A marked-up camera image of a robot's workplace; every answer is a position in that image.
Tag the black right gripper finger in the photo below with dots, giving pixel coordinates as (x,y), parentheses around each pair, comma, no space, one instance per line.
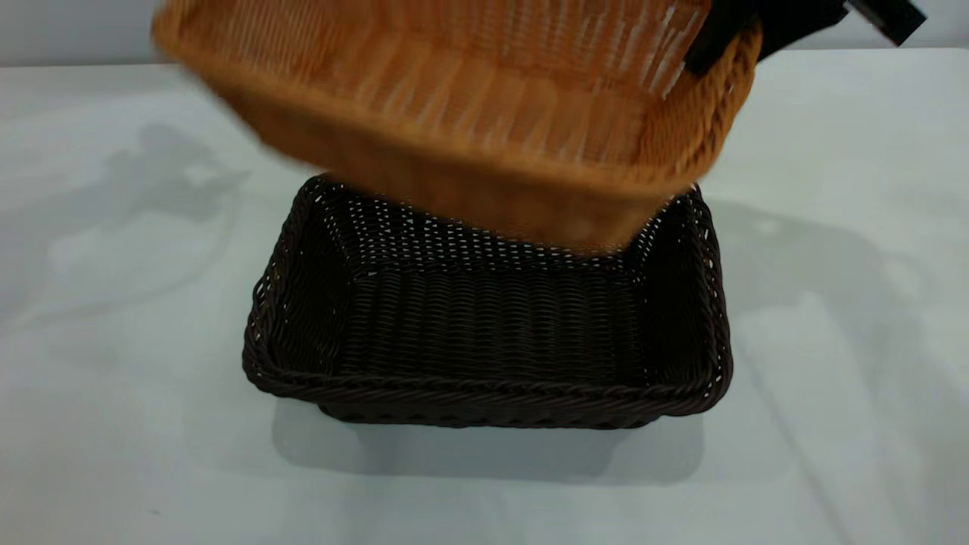
(719,34)
(799,19)

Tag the black wicker basket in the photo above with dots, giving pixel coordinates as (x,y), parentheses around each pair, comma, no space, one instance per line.
(484,333)

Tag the orange wicker basket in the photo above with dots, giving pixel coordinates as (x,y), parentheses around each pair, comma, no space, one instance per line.
(454,98)

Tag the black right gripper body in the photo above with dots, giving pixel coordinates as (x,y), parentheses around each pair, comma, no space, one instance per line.
(893,17)

